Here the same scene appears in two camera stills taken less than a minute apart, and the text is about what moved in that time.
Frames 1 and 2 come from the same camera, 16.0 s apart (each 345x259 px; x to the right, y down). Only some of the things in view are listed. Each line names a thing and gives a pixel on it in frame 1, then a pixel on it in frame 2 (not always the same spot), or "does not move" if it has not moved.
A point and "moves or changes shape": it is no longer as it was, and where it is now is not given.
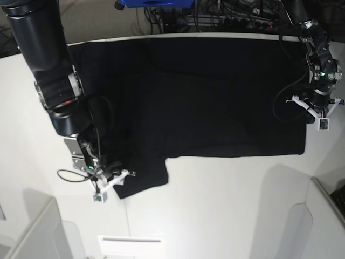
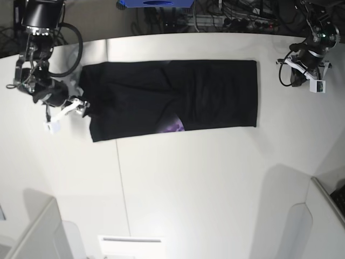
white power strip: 223,20 does not move
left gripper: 115,177 to 56,93
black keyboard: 338,198 does not move
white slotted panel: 111,245 does not move
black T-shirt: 151,99 moves or changes shape
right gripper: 320,104 to 312,65
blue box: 121,4 does not move
